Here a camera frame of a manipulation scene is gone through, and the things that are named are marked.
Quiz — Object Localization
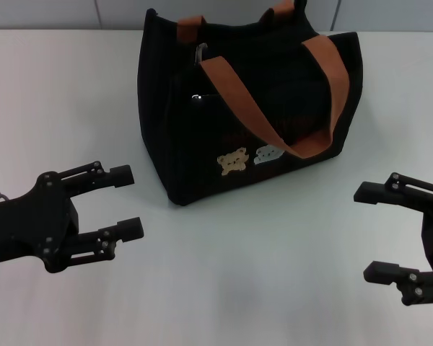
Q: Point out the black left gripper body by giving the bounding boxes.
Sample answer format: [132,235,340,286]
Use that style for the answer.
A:
[0,172,81,273]

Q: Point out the black food bag brown straps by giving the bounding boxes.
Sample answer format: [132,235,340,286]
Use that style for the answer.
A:
[139,0,359,208]

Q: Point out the silver zipper pull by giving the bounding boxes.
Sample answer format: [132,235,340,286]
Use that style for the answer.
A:
[195,43,209,65]

